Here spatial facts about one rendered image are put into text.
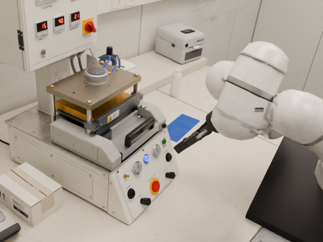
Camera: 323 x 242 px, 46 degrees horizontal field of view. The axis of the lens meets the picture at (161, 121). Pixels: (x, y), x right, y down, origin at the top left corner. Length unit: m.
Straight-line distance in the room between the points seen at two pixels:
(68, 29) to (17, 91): 0.62
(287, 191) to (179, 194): 0.37
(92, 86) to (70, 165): 0.27
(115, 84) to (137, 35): 1.05
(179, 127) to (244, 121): 0.95
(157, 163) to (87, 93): 0.36
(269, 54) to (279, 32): 2.84
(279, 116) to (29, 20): 0.75
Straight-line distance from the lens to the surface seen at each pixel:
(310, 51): 3.57
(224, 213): 1.34
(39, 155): 1.37
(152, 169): 1.32
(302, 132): 0.81
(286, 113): 0.78
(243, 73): 0.79
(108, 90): 1.21
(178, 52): 2.23
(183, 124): 1.75
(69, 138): 1.21
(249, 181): 1.51
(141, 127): 1.22
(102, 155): 1.15
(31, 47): 1.20
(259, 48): 0.80
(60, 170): 1.32
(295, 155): 1.37
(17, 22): 1.19
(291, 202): 1.33
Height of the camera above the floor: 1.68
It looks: 32 degrees down
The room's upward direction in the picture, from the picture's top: 7 degrees clockwise
